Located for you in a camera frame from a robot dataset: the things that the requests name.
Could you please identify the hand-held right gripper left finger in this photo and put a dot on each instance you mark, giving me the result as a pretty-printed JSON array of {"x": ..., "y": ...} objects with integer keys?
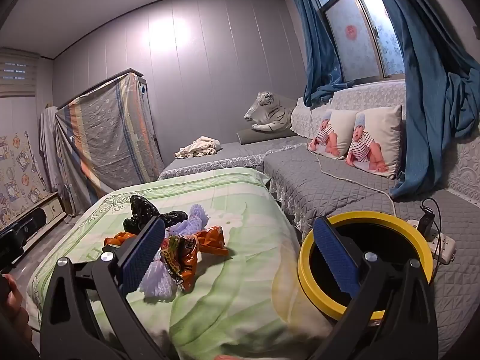
[{"x": 144, "y": 255}]

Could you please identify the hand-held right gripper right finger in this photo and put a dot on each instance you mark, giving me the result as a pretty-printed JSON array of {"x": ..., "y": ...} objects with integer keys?
[{"x": 333, "y": 258}]

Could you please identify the colourful dark snack wrapper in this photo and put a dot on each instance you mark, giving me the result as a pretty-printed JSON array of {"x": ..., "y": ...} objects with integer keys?
[{"x": 183, "y": 262}]

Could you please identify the yellow rimmed trash bin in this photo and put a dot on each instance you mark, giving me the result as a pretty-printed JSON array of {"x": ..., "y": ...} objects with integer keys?
[{"x": 375, "y": 215}]

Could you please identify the purple foam fruit net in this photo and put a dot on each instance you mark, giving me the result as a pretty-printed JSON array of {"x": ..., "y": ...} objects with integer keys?
[{"x": 198, "y": 217}]

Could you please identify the orange snack wrapper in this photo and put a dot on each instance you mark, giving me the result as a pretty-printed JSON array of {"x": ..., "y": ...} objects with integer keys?
[{"x": 212, "y": 240}]

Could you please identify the person's left hand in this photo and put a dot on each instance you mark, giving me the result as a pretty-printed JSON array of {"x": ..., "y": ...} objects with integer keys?
[{"x": 17, "y": 307}]

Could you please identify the orange peel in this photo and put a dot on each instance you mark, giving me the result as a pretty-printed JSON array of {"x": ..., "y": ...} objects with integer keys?
[{"x": 120, "y": 239}]

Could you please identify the knotted black plastic bag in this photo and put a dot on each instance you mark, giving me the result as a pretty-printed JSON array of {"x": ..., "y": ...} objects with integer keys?
[{"x": 174, "y": 218}]

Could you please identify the white low cabinet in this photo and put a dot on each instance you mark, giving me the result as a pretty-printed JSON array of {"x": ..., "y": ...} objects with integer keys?
[{"x": 54, "y": 208}]

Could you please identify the black charger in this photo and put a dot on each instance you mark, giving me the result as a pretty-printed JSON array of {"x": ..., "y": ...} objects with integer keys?
[{"x": 425, "y": 223}]

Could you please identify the green floral blanket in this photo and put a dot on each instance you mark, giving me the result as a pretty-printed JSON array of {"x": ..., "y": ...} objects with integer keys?
[{"x": 232, "y": 307}]

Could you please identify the plain grey hanging cloth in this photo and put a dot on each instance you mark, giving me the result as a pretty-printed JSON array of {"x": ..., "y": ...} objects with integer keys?
[{"x": 48, "y": 146}]

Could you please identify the white power strip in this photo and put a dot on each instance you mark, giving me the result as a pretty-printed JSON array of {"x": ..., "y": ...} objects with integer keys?
[{"x": 444, "y": 249}]

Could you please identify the cream crumpled cloth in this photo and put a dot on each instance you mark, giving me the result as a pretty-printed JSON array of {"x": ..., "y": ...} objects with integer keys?
[{"x": 197, "y": 148}]

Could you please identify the striped sheet covered rack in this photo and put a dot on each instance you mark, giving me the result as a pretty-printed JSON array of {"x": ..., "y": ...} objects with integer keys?
[{"x": 108, "y": 138}]

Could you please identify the baby print pillow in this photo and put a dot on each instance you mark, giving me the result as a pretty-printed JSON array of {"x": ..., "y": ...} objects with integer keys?
[
  {"x": 337, "y": 127},
  {"x": 378, "y": 135}
]

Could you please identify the grey bolster cushion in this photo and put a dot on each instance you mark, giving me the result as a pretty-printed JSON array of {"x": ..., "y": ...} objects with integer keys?
[{"x": 262, "y": 137}]

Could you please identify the white tiger plush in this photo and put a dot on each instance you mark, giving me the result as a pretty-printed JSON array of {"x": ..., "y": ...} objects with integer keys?
[{"x": 272, "y": 114}]

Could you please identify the grey window blind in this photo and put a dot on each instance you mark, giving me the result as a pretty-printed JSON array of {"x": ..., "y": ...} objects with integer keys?
[{"x": 18, "y": 75}]

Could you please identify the frosted window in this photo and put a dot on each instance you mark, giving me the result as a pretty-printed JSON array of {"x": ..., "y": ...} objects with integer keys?
[{"x": 356, "y": 37}]

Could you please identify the cartoon print wall mat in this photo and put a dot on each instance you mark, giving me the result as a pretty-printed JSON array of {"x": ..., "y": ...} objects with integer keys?
[{"x": 18, "y": 180}]

